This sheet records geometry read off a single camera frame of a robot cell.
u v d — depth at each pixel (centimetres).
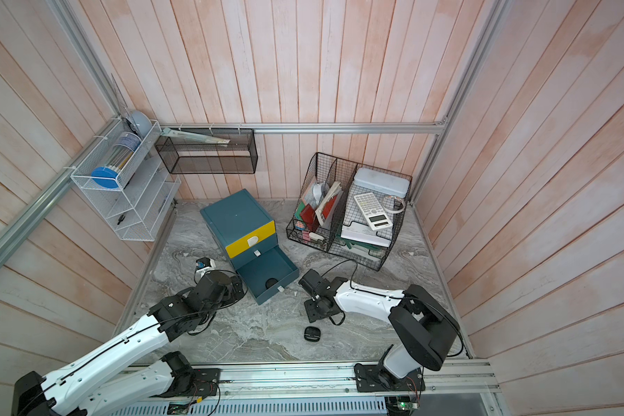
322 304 64
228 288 60
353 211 90
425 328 44
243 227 83
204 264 69
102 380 44
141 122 82
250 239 82
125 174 72
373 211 88
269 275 92
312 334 80
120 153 75
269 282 92
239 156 106
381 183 96
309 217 106
